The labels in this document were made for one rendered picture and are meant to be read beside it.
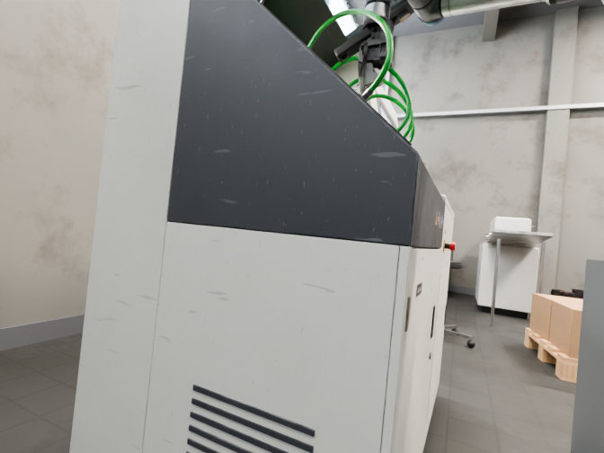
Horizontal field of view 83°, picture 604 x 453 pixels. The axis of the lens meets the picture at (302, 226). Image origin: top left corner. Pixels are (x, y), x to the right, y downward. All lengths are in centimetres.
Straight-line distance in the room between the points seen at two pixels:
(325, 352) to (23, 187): 208
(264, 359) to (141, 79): 78
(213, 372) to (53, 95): 207
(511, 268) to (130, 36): 471
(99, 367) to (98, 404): 10
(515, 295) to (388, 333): 453
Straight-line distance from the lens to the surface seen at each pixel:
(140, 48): 112
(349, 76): 154
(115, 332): 106
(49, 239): 254
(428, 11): 124
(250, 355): 77
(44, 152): 251
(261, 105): 79
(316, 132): 70
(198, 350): 85
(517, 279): 511
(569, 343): 297
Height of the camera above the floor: 80
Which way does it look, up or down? 1 degrees up
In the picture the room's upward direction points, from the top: 6 degrees clockwise
